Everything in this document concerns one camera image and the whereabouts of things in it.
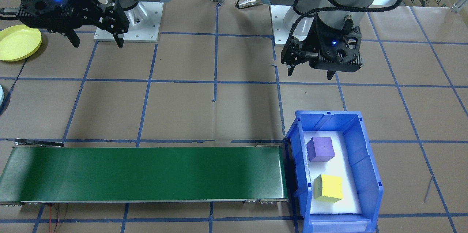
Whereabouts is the silver cable connector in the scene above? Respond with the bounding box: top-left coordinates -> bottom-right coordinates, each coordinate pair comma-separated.
236,0 -> 262,9

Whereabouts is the blue plastic storage bin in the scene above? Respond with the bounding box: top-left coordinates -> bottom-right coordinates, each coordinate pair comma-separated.
284,110 -> 384,233

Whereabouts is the white foam pad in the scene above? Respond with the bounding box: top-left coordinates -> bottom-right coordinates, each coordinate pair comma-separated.
303,131 -> 362,214

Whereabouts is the yellow plastic plate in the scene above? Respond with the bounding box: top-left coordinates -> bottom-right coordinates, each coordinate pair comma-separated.
0,25 -> 42,62

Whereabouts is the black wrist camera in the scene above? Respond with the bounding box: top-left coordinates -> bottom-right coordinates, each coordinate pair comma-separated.
15,6 -> 79,38
309,51 -> 365,71

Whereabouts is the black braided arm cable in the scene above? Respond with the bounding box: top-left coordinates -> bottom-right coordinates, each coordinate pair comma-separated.
287,0 -> 407,56

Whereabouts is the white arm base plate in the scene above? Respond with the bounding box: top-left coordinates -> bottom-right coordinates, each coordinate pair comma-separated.
270,4 -> 329,46
94,2 -> 164,43

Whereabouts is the green conveyor belt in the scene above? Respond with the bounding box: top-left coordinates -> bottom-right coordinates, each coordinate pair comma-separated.
0,139 -> 289,206

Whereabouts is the purple cube block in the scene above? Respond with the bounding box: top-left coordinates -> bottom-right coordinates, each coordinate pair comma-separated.
306,137 -> 336,162

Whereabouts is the yellow cube block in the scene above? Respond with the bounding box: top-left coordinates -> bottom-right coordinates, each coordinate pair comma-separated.
314,174 -> 344,203

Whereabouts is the red black conveyor wire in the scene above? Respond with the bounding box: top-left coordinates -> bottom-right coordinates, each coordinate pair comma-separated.
47,204 -> 61,233

